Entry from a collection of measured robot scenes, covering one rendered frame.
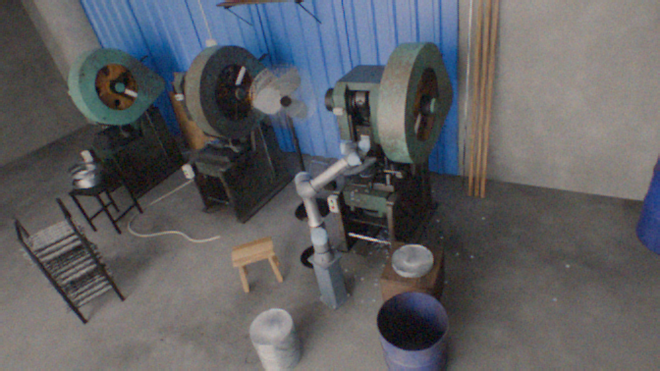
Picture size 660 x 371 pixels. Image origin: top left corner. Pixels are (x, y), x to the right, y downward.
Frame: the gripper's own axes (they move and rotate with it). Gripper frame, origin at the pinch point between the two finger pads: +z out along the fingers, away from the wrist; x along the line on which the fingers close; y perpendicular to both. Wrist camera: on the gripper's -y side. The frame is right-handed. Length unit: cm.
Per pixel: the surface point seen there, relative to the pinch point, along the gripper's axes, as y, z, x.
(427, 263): -16, 2, 87
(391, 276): 11, 9, 85
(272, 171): 44, 160, -70
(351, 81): -13, -23, -52
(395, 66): -26, -66, -31
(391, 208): -13.4, 15.5, 39.1
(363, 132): -13.8, 0.5, -20.3
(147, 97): 145, 179, -214
